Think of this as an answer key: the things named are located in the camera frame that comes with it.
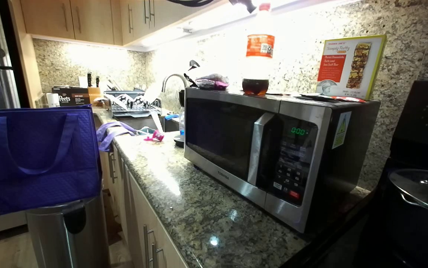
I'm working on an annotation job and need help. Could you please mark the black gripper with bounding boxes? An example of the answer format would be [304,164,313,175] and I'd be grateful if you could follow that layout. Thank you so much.
[167,0,258,16]

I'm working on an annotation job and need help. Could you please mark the coca-cola plastic bottle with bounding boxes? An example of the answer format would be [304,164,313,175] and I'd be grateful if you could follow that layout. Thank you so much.
[240,2,276,99]

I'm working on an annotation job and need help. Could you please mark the small blue bottle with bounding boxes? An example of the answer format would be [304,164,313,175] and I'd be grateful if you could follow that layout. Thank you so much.
[176,115,187,142]

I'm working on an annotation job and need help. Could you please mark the purple cloth bag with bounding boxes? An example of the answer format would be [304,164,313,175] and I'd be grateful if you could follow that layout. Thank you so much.
[95,121,138,154]

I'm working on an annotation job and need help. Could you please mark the blue fabric tote bag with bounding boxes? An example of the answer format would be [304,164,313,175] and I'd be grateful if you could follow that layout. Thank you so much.
[0,105,101,217]

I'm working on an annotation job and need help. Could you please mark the under-cabinet light strip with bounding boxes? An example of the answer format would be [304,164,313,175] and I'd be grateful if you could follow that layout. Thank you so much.
[123,0,334,54]

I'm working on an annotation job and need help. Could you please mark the chrome sink faucet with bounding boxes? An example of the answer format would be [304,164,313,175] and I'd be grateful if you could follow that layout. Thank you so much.
[160,74,188,96]

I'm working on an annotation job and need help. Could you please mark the yellow-edged granola bar box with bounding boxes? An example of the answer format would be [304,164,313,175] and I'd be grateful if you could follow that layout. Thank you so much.
[315,35,387,102]

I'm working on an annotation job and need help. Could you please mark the white plastic container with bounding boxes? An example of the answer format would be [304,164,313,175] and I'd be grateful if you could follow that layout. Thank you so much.
[144,80,164,103]

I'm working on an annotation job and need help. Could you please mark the stainless steel microwave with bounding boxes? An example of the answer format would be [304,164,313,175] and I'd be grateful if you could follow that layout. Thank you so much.
[182,89,381,236]

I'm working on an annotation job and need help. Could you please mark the grey dish rack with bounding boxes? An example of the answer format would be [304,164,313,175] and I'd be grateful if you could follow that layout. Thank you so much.
[105,89,151,120]

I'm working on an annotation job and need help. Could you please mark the small pink item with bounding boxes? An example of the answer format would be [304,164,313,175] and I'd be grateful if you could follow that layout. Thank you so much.
[142,130,166,145]

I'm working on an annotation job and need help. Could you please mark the wooden knife block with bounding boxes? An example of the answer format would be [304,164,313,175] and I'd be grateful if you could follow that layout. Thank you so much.
[86,74,102,106]

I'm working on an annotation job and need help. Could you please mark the black cardboard box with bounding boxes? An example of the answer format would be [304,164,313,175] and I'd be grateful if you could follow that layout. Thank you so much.
[50,87,90,108]

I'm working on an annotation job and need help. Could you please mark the black electric stove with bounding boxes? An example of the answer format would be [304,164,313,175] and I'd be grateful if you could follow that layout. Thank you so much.
[282,81,428,268]

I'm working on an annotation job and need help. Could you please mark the white cup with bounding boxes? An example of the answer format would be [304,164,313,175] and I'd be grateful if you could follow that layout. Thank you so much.
[44,93,62,109]

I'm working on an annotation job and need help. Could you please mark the light lower cabinets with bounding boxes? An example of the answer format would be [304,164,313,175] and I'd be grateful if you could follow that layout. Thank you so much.
[99,147,188,268]

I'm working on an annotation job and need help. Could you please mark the stainless steel trash can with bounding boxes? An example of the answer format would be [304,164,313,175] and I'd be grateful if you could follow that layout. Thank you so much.
[25,196,109,268]

